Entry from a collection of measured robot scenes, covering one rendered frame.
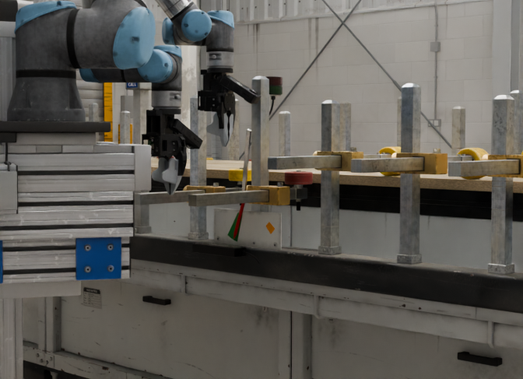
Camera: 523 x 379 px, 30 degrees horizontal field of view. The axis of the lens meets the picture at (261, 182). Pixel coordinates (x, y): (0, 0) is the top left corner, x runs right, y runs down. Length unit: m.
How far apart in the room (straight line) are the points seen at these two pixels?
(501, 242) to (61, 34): 1.07
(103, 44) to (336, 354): 1.37
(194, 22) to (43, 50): 0.66
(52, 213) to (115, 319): 1.75
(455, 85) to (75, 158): 9.03
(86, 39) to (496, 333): 1.14
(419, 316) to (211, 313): 1.00
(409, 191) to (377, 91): 8.97
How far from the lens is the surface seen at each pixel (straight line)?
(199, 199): 2.49
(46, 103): 1.90
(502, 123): 2.26
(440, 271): 2.34
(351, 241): 2.78
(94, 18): 1.91
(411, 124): 2.39
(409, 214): 2.40
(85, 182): 1.92
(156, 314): 3.45
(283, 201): 2.67
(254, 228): 2.72
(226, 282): 2.86
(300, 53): 12.10
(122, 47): 1.88
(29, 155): 1.90
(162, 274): 3.06
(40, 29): 1.93
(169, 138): 2.38
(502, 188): 2.26
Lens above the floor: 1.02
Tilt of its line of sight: 3 degrees down
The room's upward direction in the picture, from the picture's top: straight up
